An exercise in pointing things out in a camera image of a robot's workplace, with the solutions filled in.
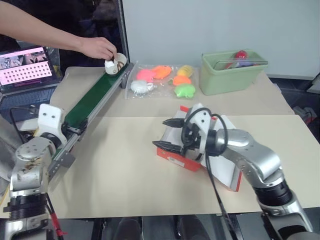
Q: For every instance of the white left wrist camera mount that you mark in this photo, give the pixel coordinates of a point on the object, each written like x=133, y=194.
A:
x=50, y=120

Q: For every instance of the green plastic bin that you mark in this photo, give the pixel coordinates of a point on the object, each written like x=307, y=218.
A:
x=225, y=77

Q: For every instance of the laptop with pink screen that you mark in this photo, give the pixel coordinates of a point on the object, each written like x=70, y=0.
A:
x=25, y=67

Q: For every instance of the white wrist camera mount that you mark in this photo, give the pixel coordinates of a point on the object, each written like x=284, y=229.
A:
x=202, y=120
x=50, y=120

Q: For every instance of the large orange soft toy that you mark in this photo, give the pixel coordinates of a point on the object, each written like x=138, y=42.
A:
x=162, y=72

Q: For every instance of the person's bare hand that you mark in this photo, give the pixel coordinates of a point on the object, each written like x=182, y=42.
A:
x=98, y=48

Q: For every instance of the small orange soft toy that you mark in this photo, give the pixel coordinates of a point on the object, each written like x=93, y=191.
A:
x=182, y=80

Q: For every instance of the orange and white shoebox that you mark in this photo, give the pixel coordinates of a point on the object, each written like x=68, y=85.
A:
x=185, y=163

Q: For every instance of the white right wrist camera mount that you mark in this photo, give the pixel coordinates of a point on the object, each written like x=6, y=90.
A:
x=202, y=120

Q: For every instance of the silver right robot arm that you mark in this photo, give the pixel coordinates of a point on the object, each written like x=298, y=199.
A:
x=252, y=152

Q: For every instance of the silver aluminium post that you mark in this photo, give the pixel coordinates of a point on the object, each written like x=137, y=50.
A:
x=123, y=30

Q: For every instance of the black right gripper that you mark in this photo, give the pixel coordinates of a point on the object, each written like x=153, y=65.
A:
x=192, y=137

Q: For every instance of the white soft toy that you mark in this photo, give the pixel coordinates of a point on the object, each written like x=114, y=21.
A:
x=140, y=86

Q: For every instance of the red toy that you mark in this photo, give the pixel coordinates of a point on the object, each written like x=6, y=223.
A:
x=242, y=54

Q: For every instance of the green soft toy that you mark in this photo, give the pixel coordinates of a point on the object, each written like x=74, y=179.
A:
x=185, y=90

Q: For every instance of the green conveyor belt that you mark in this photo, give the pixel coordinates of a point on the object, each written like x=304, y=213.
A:
x=95, y=92

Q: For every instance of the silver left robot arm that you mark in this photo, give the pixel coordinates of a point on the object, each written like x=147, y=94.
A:
x=27, y=160

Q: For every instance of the clear plastic bag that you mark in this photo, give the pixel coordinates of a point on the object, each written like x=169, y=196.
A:
x=162, y=87

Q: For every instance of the purple toy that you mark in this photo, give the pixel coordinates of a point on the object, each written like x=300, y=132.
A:
x=243, y=63

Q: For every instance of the person's bare forearm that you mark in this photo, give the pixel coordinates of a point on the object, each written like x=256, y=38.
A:
x=40, y=30

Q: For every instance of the pink soft toy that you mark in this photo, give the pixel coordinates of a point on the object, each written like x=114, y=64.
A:
x=145, y=75

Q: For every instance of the yellow soft toy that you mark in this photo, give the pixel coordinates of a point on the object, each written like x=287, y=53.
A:
x=185, y=70

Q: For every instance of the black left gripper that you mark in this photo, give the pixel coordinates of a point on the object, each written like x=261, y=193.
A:
x=64, y=131

